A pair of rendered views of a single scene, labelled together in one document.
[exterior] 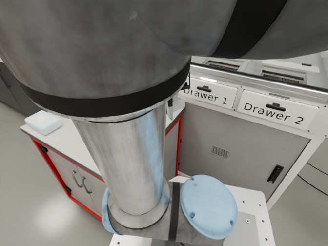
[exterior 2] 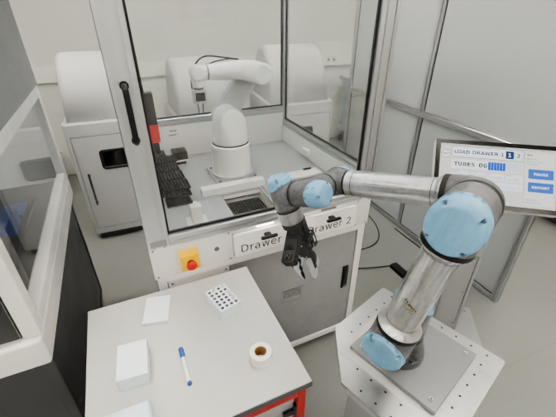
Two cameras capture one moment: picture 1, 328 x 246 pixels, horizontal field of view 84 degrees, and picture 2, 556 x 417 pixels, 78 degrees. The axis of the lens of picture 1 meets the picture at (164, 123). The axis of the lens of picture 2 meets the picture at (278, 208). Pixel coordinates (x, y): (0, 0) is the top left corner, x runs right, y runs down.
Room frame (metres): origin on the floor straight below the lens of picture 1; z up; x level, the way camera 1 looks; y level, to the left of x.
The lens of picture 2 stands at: (0.08, 0.74, 1.73)
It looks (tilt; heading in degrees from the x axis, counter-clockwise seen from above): 30 degrees down; 305
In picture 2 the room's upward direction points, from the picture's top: straight up
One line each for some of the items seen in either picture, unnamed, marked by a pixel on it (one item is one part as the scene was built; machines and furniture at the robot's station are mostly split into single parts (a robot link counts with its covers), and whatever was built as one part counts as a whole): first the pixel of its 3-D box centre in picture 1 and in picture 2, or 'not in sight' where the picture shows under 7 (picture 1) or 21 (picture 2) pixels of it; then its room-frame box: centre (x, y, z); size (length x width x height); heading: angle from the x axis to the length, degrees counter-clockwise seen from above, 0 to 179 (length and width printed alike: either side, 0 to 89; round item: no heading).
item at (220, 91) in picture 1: (205, 92); (266, 237); (0.82, -0.21, 0.87); 0.29 x 0.02 x 0.11; 60
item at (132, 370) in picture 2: not in sight; (133, 364); (0.83, 0.45, 0.79); 0.13 x 0.09 x 0.05; 145
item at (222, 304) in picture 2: not in sight; (222, 300); (0.79, 0.10, 0.78); 0.12 x 0.08 x 0.04; 164
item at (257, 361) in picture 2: not in sight; (261, 355); (0.53, 0.20, 0.78); 0.07 x 0.07 x 0.04
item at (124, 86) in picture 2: not in sight; (131, 116); (1.03, 0.16, 1.45); 0.05 x 0.03 x 0.19; 150
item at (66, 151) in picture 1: (119, 161); (201, 407); (0.77, 0.29, 0.38); 0.62 x 0.58 x 0.76; 60
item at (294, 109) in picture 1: (273, 109); (328, 221); (0.66, -0.49, 0.87); 0.29 x 0.02 x 0.11; 60
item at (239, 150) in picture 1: (223, 118); (244, 257); (1.21, -0.50, 0.40); 1.03 x 0.95 x 0.80; 60
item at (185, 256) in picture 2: not in sight; (189, 260); (0.97, 0.08, 0.88); 0.07 x 0.05 x 0.07; 60
